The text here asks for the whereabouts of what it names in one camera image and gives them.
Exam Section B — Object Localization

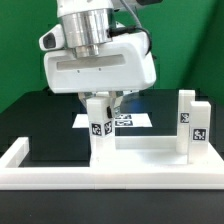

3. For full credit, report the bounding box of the white U-shaped fence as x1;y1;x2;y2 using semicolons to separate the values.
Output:
0;137;224;190

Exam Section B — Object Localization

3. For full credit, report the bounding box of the white desk tabletop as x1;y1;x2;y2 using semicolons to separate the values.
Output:
90;136;224;173

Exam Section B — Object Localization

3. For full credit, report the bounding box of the AprilTag marker sheet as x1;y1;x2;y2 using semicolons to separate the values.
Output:
73;113;152;128

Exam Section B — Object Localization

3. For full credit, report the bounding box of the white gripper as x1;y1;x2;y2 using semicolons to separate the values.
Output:
44;32;156;118

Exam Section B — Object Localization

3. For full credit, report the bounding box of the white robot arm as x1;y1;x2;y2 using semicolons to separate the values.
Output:
39;0;163;117

